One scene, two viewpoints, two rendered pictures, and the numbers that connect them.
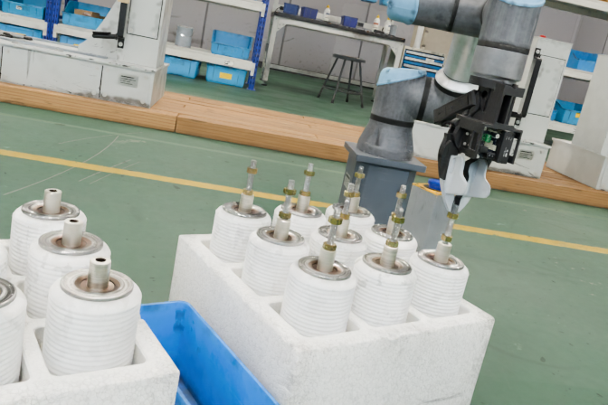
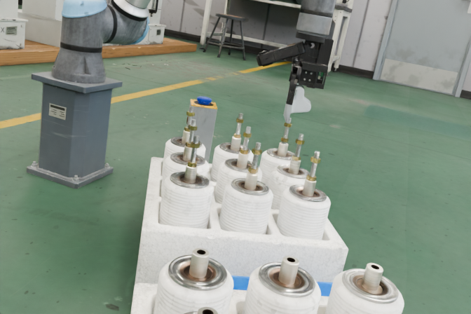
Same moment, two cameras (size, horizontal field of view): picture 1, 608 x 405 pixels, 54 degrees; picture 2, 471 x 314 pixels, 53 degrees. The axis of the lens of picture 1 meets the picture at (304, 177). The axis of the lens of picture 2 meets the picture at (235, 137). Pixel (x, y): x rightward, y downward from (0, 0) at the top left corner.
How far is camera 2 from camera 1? 96 cm
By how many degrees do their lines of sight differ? 61
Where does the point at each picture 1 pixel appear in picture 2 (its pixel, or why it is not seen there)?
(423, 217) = (207, 127)
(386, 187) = (100, 107)
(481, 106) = (310, 53)
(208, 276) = (214, 245)
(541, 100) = not seen: outside the picture
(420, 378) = not seen: hidden behind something
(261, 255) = (262, 207)
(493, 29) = (325, 4)
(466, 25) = not seen: outside the picture
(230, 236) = (204, 206)
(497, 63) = (326, 26)
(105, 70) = not seen: outside the picture
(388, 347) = not seen: hidden behind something
